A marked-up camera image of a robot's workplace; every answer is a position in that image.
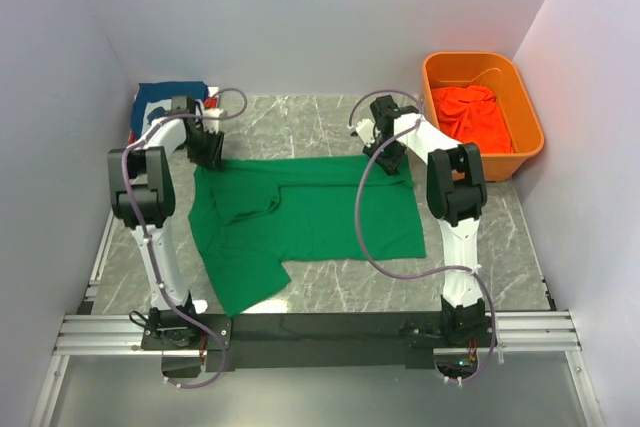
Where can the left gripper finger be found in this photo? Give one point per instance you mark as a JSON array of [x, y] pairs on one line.
[[214, 147], [200, 155]]

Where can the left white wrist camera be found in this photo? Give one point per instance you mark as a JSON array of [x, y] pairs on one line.
[[212, 119]]

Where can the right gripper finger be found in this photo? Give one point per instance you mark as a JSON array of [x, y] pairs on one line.
[[389, 164], [396, 153]]

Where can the black base beam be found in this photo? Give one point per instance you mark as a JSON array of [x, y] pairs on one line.
[[287, 340]]

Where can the folded blue t shirt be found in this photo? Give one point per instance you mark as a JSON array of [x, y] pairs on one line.
[[153, 100]]

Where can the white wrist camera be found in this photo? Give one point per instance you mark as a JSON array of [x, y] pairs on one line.
[[212, 119], [365, 130]]

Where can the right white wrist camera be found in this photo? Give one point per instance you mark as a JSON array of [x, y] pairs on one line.
[[365, 130]]

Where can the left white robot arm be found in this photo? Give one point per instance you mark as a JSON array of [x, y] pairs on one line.
[[142, 196]]

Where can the orange plastic basket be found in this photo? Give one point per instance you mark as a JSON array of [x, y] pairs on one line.
[[500, 75]]

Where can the orange t shirt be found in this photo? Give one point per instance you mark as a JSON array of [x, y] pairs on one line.
[[472, 115]]

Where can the green t shirt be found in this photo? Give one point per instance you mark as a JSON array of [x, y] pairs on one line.
[[253, 215]]

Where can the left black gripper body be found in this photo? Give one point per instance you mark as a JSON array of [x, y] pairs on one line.
[[209, 148]]

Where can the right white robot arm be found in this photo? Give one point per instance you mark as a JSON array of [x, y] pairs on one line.
[[456, 194]]

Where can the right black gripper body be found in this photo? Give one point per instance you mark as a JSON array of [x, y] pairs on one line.
[[385, 153]]

